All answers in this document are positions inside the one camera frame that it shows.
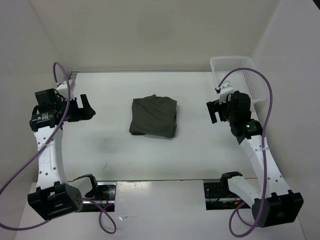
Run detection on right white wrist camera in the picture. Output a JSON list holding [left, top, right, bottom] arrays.
[[215, 80, 234, 105]]

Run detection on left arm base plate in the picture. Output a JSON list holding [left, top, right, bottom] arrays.
[[79, 181, 117, 213]]

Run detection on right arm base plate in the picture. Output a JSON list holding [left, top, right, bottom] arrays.
[[203, 179, 242, 211]]

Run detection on olive green shorts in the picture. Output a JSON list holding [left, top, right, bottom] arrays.
[[129, 94, 178, 139]]

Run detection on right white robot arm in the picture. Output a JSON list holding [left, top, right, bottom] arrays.
[[206, 90, 304, 228]]

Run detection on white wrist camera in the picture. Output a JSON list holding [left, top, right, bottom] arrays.
[[56, 79, 76, 99], [215, 80, 234, 105]]

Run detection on white plastic basket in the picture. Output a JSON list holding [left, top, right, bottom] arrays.
[[209, 56, 268, 105]]

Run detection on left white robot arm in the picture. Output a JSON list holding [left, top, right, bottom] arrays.
[[27, 88, 96, 221]]

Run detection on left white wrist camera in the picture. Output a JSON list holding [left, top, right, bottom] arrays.
[[56, 79, 76, 99]]

